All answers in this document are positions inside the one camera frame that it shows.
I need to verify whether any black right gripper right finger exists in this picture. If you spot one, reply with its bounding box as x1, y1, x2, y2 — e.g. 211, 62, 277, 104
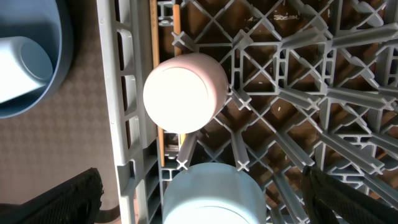
301, 166, 397, 224

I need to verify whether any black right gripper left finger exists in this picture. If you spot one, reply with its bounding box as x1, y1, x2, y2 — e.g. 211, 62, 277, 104
1, 168, 103, 224

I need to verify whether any light blue bowl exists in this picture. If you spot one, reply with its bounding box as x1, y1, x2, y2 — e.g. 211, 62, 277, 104
162, 162, 267, 224

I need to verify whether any wooden chopstick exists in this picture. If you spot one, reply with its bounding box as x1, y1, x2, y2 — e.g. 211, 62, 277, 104
149, 0, 165, 167
173, 4, 186, 147

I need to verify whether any light blue cup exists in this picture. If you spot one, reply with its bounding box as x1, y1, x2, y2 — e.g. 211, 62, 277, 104
1, 36, 53, 103

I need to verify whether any pink cup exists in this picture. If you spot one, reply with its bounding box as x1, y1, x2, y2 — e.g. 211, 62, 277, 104
143, 53, 229, 134

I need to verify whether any dark blue plate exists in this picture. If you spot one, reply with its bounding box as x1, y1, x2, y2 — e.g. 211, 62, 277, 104
1, 0, 74, 119

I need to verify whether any grey dishwasher rack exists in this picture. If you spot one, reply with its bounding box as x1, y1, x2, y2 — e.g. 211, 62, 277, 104
97, 0, 397, 223

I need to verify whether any brown serving tray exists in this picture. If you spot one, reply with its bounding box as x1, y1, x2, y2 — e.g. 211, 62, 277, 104
1, 1, 120, 223

